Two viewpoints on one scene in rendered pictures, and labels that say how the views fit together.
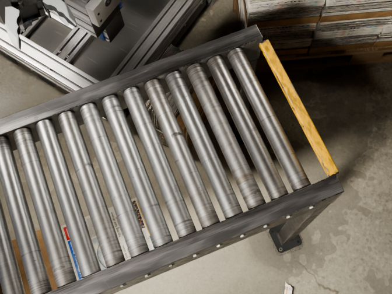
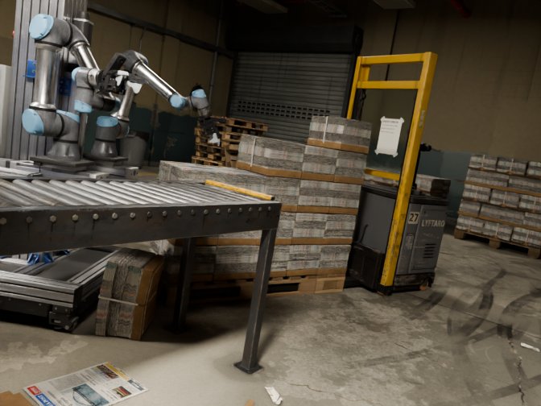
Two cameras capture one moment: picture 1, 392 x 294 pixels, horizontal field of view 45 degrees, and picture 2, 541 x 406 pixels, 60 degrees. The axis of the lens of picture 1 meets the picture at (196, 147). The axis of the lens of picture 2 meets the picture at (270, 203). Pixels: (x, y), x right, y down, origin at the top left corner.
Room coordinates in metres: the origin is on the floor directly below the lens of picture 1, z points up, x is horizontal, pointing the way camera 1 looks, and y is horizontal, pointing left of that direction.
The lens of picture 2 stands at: (-1.40, 0.93, 1.09)
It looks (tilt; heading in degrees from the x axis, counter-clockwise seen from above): 8 degrees down; 324
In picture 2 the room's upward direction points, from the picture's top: 9 degrees clockwise
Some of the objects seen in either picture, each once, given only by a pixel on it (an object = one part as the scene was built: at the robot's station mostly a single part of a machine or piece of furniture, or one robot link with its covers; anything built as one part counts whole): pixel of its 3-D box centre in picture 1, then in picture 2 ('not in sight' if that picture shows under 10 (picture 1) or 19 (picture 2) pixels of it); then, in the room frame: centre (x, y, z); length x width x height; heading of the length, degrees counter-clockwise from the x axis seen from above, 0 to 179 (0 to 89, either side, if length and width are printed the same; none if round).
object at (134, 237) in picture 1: (112, 177); (145, 196); (0.38, 0.23, 0.77); 0.47 x 0.05 x 0.05; 17
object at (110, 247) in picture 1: (90, 186); (131, 196); (0.36, 0.29, 0.77); 0.47 x 0.05 x 0.05; 17
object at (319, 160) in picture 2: not in sight; (303, 160); (1.24, -1.25, 0.95); 0.38 x 0.29 x 0.23; 179
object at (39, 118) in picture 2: not in sight; (46, 76); (1.03, 0.51, 1.19); 0.15 x 0.12 x 0.55; 116
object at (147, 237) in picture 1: (112, 241); (88, 389); (0.34, 0.39, 0.00); 0.37 x 0.28 x 0.01; 107
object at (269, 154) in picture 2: not in sight; (270, 156); (1.25, -0.96, 0.95); 0.38 x 0.29 x 0.23; 1
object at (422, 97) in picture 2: not in sight; (406, 172); (0.90, -1.98, 0.97); 0.09 x 0.09 x 1.75; 89
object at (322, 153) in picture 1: (297, 105); (238, 189); (0.52, -0.29, 0.81); 0.43 x 0.03 x 0.02; 17
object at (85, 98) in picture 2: not in sight; (87, 101); (0.80, 0.38, 1.12); 0.11 x 0.08 x 0.11; 116
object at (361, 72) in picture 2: not in sight; (346, 161); (1.56, -1.99, 0.97); 0.09 x 0.09 x 1.75; 89
